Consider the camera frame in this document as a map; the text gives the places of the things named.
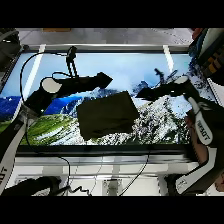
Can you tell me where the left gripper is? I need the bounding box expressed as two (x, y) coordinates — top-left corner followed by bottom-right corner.
(95, 71), (114, 90)

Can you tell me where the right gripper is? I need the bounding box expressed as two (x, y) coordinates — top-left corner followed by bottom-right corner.
(135, 85), (158, 102)

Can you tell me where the dark olive garment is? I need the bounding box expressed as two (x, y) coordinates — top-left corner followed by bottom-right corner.
(76, 90), (141, 142)

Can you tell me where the silver frame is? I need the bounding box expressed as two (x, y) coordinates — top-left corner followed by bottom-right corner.
(13, 153), (202, 197)

